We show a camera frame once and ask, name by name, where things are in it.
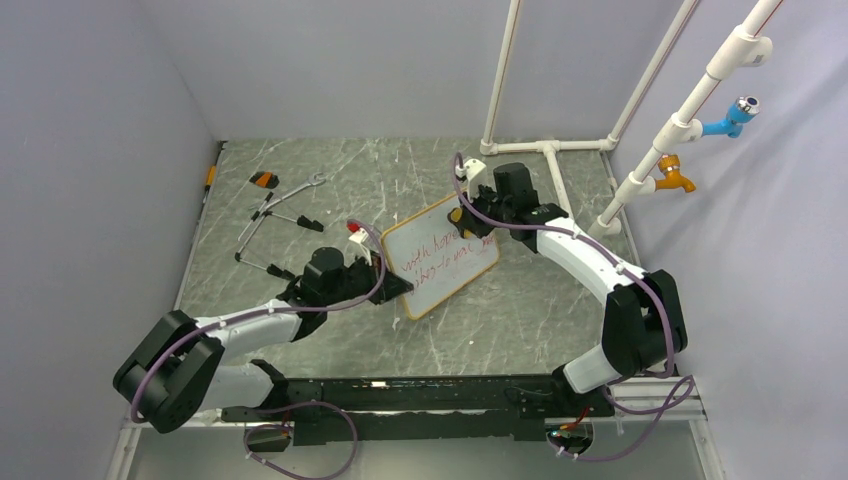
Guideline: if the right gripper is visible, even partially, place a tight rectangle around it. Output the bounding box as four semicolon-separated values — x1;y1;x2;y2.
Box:
459;181;513;239

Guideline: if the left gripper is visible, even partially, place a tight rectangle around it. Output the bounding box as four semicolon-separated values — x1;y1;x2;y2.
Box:
324;251;413;307

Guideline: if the yellow framed whiteboard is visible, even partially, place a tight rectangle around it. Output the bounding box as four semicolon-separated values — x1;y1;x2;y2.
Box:
381;195;500;320

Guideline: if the yellow whiteboard eraser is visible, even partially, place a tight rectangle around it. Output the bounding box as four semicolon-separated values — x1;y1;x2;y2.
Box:
447;207;475;239

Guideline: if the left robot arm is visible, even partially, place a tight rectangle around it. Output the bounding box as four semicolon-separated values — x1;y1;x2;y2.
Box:
112;247;414;433

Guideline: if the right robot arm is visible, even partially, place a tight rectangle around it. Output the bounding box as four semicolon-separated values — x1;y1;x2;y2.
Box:
448;155;688;415

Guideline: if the silver wrench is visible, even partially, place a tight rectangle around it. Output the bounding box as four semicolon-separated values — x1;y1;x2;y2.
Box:
251;172;327;210

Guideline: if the orange faucet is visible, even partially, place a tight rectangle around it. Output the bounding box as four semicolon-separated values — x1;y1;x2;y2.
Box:
655;154;696;193

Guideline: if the orange black small object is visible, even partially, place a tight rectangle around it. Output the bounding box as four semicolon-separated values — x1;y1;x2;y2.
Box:
249;171;279;190

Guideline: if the blue faucet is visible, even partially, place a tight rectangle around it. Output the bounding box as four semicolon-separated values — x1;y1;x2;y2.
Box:
702;96;761;138

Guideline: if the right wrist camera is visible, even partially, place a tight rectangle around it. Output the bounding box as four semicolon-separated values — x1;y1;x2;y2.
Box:
458;158;487;198

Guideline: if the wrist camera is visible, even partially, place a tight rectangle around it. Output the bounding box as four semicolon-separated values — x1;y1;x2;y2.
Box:
458;158;487;198
346;221;376;266

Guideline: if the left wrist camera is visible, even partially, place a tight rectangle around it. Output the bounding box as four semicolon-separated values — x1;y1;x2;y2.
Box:
346;221;376;266

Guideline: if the wire whiteboard stand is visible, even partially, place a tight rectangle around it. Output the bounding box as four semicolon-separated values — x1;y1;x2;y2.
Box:
233;192;325;280

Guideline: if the aluminium frame rail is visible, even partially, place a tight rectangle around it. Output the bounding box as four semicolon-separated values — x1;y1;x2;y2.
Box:
104;377;727;480

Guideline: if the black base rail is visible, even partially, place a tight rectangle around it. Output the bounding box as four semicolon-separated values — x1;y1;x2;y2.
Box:
218;370;614;445

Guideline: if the yellow black tool at wall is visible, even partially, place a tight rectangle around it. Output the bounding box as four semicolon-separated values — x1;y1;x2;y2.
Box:
204;165;216;194

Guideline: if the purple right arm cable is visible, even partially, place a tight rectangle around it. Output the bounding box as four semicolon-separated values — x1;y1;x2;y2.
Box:
452;152;696;463

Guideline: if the white PVC pipe frame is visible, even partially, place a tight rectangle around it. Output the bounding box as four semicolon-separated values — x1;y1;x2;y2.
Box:
479;0;782;239

